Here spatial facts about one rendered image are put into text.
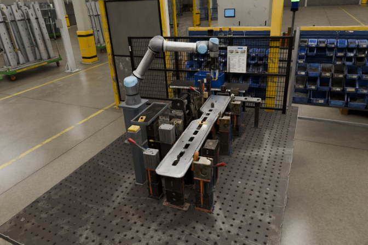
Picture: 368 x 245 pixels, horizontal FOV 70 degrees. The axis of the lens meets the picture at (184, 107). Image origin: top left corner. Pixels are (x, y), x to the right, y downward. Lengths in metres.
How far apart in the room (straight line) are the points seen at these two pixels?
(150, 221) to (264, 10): 7.66
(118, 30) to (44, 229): 3.62
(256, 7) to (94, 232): 7.85
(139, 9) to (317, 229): 3.78
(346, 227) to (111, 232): 2.05
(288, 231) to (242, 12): 7.14
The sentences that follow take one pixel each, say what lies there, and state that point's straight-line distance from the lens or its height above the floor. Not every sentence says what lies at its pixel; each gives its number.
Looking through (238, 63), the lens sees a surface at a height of 1.26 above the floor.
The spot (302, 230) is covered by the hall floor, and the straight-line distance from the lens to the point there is 2.77.
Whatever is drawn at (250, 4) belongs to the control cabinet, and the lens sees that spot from 8.76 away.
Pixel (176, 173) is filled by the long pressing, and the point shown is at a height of 1.00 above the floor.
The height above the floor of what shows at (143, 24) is 1.59.
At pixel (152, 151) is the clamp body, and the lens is 1.72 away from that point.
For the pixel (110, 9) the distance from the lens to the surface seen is 4.92.
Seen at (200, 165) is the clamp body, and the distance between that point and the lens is 1.58.
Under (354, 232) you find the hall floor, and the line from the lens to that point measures 2.92.
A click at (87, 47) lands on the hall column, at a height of 0.55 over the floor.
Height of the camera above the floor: 1.96
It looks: 23 degrees down
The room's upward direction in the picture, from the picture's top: 3 degrees counter-clockwise
